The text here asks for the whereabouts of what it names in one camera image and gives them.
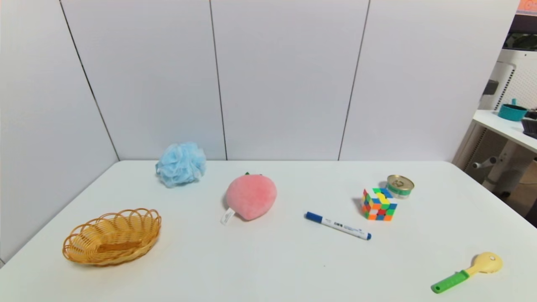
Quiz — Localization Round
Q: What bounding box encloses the white crank handle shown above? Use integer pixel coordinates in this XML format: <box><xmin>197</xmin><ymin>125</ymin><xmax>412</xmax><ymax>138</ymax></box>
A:
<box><xmin>473</xmin><ymin>156</ymin><xmax>498</xmax><ymax>169</ymax></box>

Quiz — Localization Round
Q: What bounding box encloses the multicoloured puzzle cube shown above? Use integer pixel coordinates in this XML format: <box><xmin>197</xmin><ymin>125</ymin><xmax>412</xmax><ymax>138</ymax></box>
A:
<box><xmin>362</xmin><ymin>187</ymin><xmax>398</xmax><ymax>221</ymax></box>

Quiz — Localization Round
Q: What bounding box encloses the small tin can green label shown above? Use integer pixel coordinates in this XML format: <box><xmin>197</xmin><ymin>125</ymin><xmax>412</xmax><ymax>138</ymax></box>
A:
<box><xmin>386</xmin><ymin>174</ymin><xmax>415</xmax><ymax>199</ymax></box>

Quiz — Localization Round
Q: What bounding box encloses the blue and white marker pen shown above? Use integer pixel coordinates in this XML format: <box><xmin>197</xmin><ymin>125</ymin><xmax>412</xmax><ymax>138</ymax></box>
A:
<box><xmin>305</xmin><ymin>211</ymin><xmax>372</xmax><ymax>241</ymax></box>

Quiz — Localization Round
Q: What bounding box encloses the white pegboard panel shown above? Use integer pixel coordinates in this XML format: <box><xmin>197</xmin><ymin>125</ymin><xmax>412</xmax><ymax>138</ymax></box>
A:
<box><xmin>478</xmin><ymin>48</ymin><xmax>537</xmax><ymax>112</ymax></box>

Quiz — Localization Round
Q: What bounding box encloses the pink peach plush toy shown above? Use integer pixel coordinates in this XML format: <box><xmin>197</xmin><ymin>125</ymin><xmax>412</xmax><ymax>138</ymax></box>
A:
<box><xmin>221</xmin><ymin>172</ymin><xmax>278</xmax><ymax>226</ymax></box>

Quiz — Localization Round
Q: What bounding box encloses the white table leg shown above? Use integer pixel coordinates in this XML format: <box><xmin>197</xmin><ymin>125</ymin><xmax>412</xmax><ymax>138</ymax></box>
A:
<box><xmin>482</xmin><ymin>141</ymin><xmax>534</xmax><ymax>194</ymax></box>

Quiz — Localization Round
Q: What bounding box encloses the teal pot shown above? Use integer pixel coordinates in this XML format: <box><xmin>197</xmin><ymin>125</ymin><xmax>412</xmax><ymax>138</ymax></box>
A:
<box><xmin>498</xmin><ymin>99</ymin><xmax>528</xmax><ymax>122</ymax></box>

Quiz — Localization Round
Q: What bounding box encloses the yellow pasta spoon green handle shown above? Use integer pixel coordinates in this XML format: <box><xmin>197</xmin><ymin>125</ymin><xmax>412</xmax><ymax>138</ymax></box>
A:
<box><xmin>431</xmin><ymin>252</ymin><xmax>503</xmax><ymax>294</ymax></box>

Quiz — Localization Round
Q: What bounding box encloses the light blue bath loofah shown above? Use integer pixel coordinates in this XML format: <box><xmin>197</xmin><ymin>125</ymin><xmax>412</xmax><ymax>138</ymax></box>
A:
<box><xmin>155</xmin><ymin>142</ymin><xmax>207</xmax><ymax>188</ymax></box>

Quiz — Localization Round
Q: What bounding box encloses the white side table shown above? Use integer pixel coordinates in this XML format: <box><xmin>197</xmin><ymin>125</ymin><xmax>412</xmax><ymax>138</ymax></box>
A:
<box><xmin>473</xmin><ymin>110</ymin><xmax>537</xmax><ymax>154</ymax></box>

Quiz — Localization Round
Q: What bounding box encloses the yellow wicker basket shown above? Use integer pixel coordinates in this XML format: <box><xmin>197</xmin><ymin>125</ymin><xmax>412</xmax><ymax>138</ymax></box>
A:
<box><xmin>63</xmin><ymin>208</ymin><xmax>162</xmax><ymax>267</ymax></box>

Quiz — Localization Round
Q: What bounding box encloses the black container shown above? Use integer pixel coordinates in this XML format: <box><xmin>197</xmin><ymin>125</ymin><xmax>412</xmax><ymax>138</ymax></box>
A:
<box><xmin>521</xmin><ymin>110</ymin><xmax>537</xmax><ymax>139</ymax></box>

